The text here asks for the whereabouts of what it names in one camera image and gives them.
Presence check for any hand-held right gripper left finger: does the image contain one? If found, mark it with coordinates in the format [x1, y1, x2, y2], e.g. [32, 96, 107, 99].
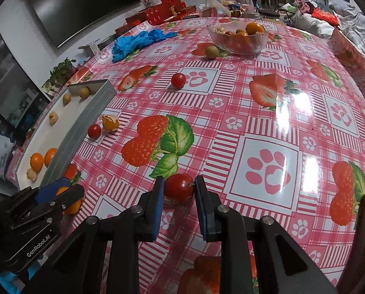
[20, 176, 165, 294]

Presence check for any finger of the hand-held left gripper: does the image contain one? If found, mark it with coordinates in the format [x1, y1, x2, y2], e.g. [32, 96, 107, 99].
[0, 185, 72, 219]
[9, 184, 85, 231]

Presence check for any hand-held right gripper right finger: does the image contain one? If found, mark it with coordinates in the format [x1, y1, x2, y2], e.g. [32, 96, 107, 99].
[194, 175, 339, 294]

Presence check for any orange mandarin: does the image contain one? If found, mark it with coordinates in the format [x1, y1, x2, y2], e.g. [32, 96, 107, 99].
[245, 22, 266, 36]
[55, 186, 83, 215]
[29, 153, 45, 172]
[44, 148, 58, 166]

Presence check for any red cherry tomato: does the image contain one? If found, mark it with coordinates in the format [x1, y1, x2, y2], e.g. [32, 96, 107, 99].
[87, 124, 102, 139]
[171, 73, 187, 89]
[164, 173, 195, 203]

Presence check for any white rectangular tray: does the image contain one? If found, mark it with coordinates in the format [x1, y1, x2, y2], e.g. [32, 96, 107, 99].
[9, 79, 117, 190]

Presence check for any blue plastic object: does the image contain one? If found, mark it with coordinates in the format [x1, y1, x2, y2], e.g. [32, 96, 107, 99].
[0, 271, 28, 294]

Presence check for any red checked printed tablecloth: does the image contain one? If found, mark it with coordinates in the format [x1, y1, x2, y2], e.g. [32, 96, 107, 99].
[40, 17, 365, 294]

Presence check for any green potted plant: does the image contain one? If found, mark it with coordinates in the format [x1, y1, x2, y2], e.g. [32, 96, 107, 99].
[43, 58, 79, 94]

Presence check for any small open cardboard box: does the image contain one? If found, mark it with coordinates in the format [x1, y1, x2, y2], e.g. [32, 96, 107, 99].
[78, 41, 102, 56]

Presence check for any dark wooden chair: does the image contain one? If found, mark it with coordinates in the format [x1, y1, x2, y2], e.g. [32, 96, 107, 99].
[339, 191, 365, 294]

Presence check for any blue cloth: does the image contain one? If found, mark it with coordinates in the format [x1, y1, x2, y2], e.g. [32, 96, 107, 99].
[111, 28, 177, 62]

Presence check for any glass bowl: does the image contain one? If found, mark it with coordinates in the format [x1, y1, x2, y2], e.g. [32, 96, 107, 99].
[207, 21, 269, 56]

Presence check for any red gift box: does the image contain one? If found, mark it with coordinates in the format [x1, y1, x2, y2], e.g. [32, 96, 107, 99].
[160, 0, 186, 15]
[115, 24, 140, 37]
[146, 4, 171, 25]

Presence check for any black television screen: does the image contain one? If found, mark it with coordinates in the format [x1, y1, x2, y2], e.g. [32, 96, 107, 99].
[25, 0, 142, 48]

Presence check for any red cloth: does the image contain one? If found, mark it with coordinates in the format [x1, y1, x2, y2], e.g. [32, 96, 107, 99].
[311, 8, 339, 26]

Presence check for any grey sofa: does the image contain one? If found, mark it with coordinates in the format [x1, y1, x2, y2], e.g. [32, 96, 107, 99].
[290, 0, 365, 56]

